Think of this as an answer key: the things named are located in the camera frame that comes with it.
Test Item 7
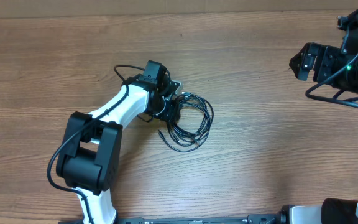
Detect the black usb cable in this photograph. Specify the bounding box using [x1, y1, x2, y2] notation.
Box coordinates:
[157, 92, 214, 153]

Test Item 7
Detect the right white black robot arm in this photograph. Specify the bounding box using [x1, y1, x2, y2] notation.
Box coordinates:
[267, 9, 358, 224]

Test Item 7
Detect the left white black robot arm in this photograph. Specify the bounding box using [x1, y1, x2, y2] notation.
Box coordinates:
[47, 74, 182, 223]

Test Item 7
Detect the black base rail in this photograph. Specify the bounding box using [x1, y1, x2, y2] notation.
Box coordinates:
[112, 214, 276, 224]

